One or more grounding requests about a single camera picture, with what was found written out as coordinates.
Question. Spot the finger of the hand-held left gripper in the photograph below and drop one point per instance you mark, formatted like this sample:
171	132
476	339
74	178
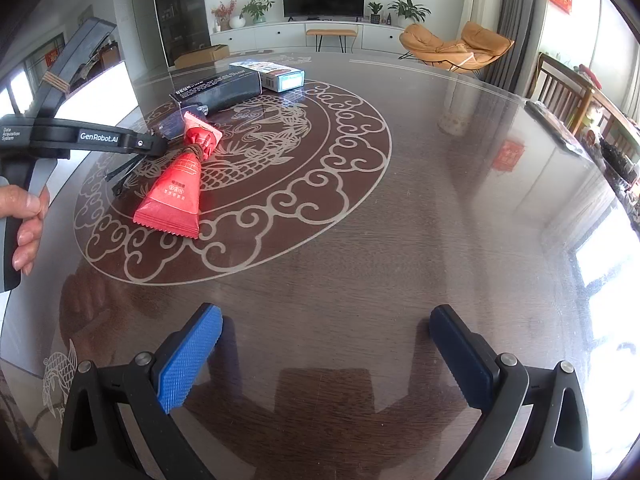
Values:
145	144

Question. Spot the grey curtain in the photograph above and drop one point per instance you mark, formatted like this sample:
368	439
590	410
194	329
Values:
520	25

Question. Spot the large leafy potted plant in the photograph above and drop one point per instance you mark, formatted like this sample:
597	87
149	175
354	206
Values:
407	9

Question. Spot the person's left hand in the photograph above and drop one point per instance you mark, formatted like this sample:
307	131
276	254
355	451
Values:
30	210

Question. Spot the small potted plant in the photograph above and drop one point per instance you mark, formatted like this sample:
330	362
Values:
375	10

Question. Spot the red snack packet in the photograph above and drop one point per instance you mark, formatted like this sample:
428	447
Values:
175	195

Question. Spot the red flowers in vase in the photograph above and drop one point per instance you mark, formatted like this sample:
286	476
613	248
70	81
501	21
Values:
223	12

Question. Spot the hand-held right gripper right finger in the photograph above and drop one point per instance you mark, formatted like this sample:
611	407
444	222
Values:
457	355

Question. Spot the cluttered wooden side table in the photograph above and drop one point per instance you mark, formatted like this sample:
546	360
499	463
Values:
615	135

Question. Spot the dark glass display cabinet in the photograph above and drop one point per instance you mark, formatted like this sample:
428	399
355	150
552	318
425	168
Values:
180	10

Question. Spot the dark wooden desktop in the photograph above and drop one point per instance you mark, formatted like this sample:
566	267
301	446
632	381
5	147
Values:
400	260

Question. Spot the round white vase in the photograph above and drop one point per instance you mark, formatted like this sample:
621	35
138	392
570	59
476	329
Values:
237	22

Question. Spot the small wooden cabinet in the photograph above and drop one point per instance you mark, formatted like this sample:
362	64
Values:
109	57

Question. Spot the black rectangular box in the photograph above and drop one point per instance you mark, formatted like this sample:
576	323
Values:
220	90

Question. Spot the brown cardboard box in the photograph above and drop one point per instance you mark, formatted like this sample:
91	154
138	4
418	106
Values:
202	56

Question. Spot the wooden bench with metal legs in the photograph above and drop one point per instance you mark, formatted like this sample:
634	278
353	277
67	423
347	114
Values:
331	32

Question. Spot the light blue box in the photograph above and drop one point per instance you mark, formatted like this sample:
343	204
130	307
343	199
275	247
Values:
280	77

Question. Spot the green potted plant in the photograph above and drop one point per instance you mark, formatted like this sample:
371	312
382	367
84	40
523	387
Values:
257	9

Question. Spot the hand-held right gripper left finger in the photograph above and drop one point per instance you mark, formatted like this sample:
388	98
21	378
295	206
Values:
192	355

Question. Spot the wooden dining chair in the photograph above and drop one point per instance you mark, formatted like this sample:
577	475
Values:
560	90

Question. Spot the white television cabinet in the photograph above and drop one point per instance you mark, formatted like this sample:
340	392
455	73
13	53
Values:
270	35

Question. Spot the standing air conditioner with cover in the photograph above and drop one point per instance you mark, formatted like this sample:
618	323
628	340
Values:
485	0

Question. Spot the orange lounge chair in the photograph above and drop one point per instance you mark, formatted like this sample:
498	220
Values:
440	50

